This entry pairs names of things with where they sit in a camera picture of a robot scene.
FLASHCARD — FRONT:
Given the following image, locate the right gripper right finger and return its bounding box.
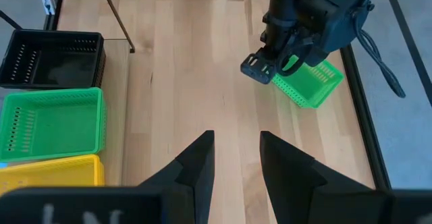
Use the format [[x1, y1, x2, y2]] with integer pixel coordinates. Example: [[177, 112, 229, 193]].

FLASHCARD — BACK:
[[259, 131, 387, 224]]

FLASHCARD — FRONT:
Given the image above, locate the yellow plastic basket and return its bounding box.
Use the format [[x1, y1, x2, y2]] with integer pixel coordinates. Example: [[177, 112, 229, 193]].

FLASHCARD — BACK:
[[0, 154, 105, 196]]

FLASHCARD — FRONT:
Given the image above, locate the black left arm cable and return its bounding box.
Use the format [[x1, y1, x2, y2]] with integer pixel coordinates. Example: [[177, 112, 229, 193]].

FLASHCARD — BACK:
[[350, 1, 407, 99]]

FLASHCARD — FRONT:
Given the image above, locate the green plastic basket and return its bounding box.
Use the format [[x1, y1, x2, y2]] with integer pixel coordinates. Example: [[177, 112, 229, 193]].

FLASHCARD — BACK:
[[271, 55, 346, 109], [0, 87, 107, 163]]

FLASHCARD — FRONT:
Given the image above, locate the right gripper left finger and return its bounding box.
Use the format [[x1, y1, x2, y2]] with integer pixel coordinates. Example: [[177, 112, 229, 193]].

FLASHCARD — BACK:
[[138, 130, 216, 224]]

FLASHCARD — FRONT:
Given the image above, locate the black aluminium table frame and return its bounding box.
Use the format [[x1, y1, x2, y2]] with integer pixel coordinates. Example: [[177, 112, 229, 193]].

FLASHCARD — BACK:
[[43, 0, 393, 190]]

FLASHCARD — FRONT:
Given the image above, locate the black plastic basket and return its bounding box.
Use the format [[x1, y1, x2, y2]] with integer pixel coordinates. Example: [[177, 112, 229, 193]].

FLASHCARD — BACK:
[[0, 29, 107, 90]]

